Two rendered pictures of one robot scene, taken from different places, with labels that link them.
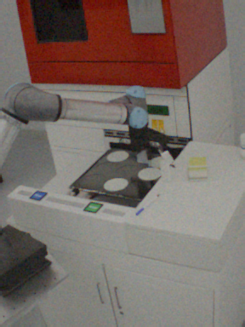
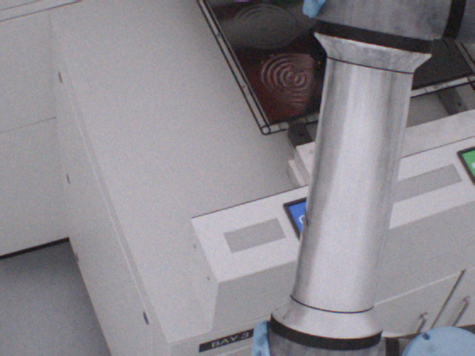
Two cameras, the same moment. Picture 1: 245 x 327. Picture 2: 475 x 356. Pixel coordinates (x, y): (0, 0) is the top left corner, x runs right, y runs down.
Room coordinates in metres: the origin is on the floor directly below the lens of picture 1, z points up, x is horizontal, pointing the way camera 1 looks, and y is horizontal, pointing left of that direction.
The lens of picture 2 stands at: (1.29, 0.99, 2.02)
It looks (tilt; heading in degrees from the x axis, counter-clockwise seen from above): 56 degrees down; 299
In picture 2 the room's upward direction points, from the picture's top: 8 degrees clockwise
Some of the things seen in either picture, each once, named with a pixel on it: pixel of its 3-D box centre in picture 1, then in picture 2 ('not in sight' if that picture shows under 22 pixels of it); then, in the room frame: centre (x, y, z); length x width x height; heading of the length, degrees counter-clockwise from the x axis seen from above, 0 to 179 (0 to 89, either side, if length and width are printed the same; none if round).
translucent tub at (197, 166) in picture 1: (197, 169); not in sight; (1.49, -0.28, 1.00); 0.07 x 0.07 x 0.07; 76
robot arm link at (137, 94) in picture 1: (136, 100); not in sight; (1.74, -0.09, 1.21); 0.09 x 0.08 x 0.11; 117
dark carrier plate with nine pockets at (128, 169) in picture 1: (128, 171); (328, 13); (1.73, -0.02, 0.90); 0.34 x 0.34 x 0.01; 57
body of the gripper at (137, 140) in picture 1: (139, 135); not in sight; (1.74, -0.09, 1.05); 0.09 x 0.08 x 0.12; 87
